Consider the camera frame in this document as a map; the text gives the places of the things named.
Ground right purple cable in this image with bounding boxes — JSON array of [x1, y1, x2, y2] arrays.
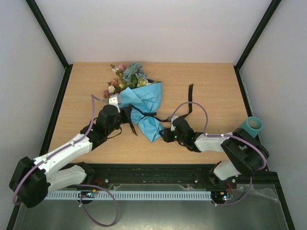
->
[[171, 102, 268, 207]]

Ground black frame post left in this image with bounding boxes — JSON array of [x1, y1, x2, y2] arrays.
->
[[25, 0, 72, 70]]

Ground light blue slotted cable duct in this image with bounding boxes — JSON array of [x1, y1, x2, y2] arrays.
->
[[45, 190, 212, 201]]

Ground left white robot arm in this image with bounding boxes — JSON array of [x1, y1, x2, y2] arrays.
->
[[9, 104, 132, 208]]

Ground black ribbon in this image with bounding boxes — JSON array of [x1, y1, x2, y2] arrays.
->
[[129, 84, 193, 123]]

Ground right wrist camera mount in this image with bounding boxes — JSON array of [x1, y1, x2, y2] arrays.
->
[[168, 115, 178, 131]]

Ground black frame post right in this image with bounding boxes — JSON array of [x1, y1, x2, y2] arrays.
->
[[235, 0, 283, 70]]

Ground blue wrapping paper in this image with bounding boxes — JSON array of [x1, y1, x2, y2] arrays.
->
[[119, 82, 164, 142]]

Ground purple cable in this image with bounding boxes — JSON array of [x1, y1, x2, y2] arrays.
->
[[12, 94, 119, 227], [171, 102, 268, 207]]

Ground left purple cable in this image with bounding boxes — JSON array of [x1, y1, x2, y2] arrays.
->
[[12, 94, 119, 227]]

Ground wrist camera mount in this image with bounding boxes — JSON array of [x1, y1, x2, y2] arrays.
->
[[168, 115, 178, 131], [108, 94, 121, 113]]

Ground artificial flower bunch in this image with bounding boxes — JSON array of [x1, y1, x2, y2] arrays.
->
[[103, 63, 159, 99]]

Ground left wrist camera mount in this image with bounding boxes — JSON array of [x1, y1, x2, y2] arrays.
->
[[108, 94, 121, 113]]

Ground teal cylindrical vase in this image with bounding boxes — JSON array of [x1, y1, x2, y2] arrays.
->
[[239, 116, 263, 138]]

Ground black frame post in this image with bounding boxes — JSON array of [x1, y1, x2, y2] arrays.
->
[[235, 0, 283, 70], [25, 0, 72, 70]]

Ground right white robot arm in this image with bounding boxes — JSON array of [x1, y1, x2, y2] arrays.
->
[[159, 116, 269, 188]]

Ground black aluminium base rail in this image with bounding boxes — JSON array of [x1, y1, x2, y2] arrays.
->
[[89, 163, 236, 190]]

